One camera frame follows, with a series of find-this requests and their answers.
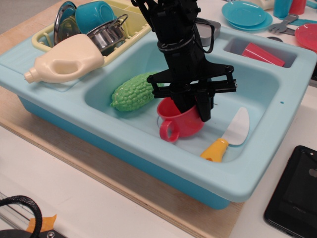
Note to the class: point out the teal plate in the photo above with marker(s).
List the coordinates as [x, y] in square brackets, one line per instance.
[262, 26]
[243, 13]

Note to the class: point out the red tumbler background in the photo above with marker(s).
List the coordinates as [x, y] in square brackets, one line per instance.
[297, 7]

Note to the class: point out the teal tumbler background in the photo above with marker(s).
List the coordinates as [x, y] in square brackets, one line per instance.
[281, 8]

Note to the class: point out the steel pot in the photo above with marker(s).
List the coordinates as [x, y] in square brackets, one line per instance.
[109, 35]

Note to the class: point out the grey toy fork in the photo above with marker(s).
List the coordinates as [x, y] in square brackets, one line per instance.
[282, 26]

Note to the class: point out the red toy cup with handle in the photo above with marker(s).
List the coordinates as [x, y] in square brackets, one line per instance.
[176, 124]

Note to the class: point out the steel pot lid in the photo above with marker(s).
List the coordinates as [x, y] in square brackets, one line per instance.
[65, 24]

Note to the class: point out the cream toy detergent bottle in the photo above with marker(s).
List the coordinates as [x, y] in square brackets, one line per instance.
[68, 60]

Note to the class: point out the black smartphone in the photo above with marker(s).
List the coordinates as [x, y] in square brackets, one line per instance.
[292, 208]

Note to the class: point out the green toy bitter gourd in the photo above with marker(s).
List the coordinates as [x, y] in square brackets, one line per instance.
[133, 94]

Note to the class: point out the light blue toy sink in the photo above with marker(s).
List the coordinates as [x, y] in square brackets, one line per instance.
[270, 93]

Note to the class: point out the toy knife yellow handle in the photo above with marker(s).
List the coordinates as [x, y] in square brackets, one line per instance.
[235, 134]

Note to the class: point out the red plate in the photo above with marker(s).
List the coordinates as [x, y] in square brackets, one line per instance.
[306, 36]

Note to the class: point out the orange tape piece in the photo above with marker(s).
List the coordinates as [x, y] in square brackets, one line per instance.
[47, 224]

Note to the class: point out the teal plate bottom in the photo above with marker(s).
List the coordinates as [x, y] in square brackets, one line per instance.
[262, 26]

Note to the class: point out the red tumbler in compartment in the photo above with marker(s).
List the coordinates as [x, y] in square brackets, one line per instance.
[257, 53]

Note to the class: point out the teal plate top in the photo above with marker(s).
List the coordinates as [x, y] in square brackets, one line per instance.
[243, 13]

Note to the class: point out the teal toy cup in rack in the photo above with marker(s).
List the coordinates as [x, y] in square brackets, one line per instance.
[93, 14]

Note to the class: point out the grey toy faucet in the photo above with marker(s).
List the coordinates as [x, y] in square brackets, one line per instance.
[204, 29]

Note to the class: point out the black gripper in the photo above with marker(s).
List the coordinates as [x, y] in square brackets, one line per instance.
[189, 73]

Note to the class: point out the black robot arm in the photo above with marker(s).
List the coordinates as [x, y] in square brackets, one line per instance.
[173, 21]

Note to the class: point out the yellow dish rack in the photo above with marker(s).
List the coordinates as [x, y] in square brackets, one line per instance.
[135, 27]

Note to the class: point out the wooden board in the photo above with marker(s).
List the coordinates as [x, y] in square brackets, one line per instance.
[93, 193]

